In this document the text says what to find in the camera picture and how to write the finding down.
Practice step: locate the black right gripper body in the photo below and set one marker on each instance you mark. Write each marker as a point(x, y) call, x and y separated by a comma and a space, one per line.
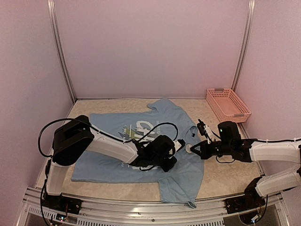
point(208, 153)

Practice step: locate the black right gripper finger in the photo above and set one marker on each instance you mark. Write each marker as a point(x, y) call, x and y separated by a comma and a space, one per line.
point(197, 152)
point(197, 146)

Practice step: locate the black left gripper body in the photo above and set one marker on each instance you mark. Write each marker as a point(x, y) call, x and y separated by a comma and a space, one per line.
point(158, 160)

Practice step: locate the orange round brooch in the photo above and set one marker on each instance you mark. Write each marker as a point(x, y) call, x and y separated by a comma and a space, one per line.
point(188, 148)

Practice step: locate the light blue printed t-shirt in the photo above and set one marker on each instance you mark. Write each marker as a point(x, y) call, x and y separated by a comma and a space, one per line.
point(179, 174)

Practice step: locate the pink plastic basket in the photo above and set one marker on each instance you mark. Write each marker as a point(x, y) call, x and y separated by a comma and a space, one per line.
point(227, 106)

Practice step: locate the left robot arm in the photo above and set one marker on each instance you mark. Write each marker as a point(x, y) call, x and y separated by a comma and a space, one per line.
point(78, 135)

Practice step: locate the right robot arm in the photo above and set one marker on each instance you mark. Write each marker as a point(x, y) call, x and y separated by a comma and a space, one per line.
point(230, 143)

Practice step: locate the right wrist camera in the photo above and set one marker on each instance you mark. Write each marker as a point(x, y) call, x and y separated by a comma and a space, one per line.
point(205, 131)

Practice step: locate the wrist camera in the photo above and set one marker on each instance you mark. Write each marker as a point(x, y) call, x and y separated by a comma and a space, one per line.
point(179, 144)
point(205, 131)

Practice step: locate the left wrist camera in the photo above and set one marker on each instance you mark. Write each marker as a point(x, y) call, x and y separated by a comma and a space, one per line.
point(179, 144)

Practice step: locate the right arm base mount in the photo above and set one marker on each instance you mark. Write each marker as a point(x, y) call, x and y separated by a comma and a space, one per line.
point(242, 203)

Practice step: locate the right aluminium corner post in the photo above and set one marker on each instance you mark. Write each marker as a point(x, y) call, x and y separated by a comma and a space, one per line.
point(244, 44)

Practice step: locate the aluminium corner post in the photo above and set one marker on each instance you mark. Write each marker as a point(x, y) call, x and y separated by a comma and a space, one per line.
point(59, 49)
point(244, 44)

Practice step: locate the aluminium front rail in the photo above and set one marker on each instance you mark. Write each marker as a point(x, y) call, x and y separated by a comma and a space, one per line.
point(107, 212)

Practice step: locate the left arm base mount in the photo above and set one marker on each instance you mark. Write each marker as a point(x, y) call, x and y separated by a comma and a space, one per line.
point(62, 204)

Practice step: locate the left aluminium corner post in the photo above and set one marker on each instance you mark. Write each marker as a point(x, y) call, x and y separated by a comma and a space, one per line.
point(59, 49)

